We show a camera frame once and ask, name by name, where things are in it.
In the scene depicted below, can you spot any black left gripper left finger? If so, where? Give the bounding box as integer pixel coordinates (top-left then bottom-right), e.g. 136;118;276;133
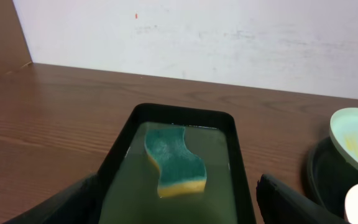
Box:
4;173;105;224

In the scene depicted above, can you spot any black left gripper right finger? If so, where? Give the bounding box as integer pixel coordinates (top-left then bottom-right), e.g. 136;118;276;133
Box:
256;174;347;224

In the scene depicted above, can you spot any green and yellow sponge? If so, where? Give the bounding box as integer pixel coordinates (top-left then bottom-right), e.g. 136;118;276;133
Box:
144;127;208;198

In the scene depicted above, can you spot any mint green plate with stain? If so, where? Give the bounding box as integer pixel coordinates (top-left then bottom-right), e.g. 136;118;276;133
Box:
329;108;358;170

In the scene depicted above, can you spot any round black serving tray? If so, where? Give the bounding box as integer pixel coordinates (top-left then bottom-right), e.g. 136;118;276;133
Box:
301;137;358;218

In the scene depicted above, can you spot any black rectangular water tray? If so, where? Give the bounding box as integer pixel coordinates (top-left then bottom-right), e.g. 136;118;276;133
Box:
98;103;255;223

